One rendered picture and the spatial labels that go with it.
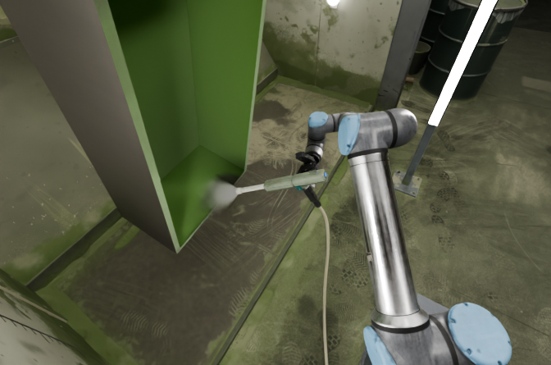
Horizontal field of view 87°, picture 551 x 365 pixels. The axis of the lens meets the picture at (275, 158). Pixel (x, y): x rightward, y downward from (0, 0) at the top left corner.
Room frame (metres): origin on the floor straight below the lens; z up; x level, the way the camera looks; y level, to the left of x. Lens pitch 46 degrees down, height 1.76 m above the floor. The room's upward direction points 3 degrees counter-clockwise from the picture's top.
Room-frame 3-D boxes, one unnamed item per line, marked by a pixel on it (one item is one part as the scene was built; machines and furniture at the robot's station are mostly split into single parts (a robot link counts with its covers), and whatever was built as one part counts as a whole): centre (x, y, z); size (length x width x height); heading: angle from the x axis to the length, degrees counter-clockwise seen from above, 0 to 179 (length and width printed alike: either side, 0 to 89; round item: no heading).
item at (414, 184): (1.37, -0.98, 0.01); 0.20 x 0.20 x 0.01; 57
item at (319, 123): (1.11, -0.23, 0.83); 0.12 x 0.09 x 0.12; 97
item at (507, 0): (2.63, -1.87, 0.86); 0.54 x 0.54 x 0.01
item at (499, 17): (2.63, -1.86, 0.44); 0.59 x 0.58 x 0.89; 161
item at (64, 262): (1.78, 0.67, 0.11); 2.70 x 0.02 x 0.13; 147
